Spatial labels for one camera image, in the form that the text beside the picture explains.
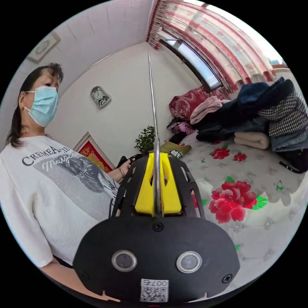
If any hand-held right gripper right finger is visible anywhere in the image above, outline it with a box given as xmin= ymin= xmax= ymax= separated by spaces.
xmin=159 ymin=152 xmax=182 ymax=215

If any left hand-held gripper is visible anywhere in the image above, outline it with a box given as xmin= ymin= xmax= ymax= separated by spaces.
xmin=116 ymin=154 xmax=143 ymax=169

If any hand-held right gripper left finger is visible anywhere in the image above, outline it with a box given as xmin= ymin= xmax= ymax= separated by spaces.
xmin=134 ymin=153 xmax=157 ymax=215

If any silver metal rod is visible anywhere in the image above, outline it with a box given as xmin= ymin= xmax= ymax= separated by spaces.
xmin=147 ymin=52 xmax=162 ymax=218

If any person's right forearm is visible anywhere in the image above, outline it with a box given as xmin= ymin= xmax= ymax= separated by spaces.
xmin=47 ymin=259 xmax=121 ymax=303

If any person's left forearm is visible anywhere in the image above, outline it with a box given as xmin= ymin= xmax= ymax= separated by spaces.
xmin=107 ymin=168 xmax=124 ymax=184

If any green plant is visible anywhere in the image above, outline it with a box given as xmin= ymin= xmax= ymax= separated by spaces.
xmin=133 ymin=125 xmax=156 ymax=153

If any red framed picture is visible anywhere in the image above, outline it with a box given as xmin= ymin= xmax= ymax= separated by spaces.
xmin=73 ymin=132 xmax=116 ymax=174

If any olive cushion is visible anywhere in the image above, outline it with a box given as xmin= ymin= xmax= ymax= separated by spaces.
xmin=156 ymin=141 xmax=192 ymax=160

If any pink bag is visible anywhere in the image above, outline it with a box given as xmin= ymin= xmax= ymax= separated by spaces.
xmin=168 ymin=121 xmax=196 ymax=136

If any red patterned quilt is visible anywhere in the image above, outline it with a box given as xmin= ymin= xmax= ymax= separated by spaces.
xmin=169 ymin=87 xmax=232 ymax=121

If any pink folded blanket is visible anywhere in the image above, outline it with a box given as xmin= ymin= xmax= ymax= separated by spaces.
xmin=189 ymin=96 xmax=231 ymax=125

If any person's body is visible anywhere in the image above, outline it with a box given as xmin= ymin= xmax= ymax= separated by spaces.
xmin=0 ymin=62 xmax=121 ymax=268

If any cream folded blanket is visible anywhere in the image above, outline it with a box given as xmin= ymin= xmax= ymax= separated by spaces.
xmin=234 ymin=131 xmax=270 ymax=150

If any bed with flowered sheet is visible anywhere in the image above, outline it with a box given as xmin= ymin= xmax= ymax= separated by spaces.
xmin=154 ymin=130 xmax=306 ymax=290

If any window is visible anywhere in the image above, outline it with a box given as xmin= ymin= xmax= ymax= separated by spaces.
xmin=158 ymin=38 xmax=223 ymax=92

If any pile of clothes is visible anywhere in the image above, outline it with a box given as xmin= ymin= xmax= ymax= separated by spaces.
xmin=196 ymin=77 xmax=308 ymax=174

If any square ceiling lamp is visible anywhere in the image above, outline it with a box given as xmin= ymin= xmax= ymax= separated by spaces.
xmin=25 ymin=31 xmax=62 ymax=64

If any red and white curtain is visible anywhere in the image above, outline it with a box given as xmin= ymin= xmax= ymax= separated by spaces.
xmin=146 ymin=0 xmax=289 ymax=95

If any wall clock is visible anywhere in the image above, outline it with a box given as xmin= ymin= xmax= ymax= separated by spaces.
xmin=90 ymin=85 xmax=112 ymax=110

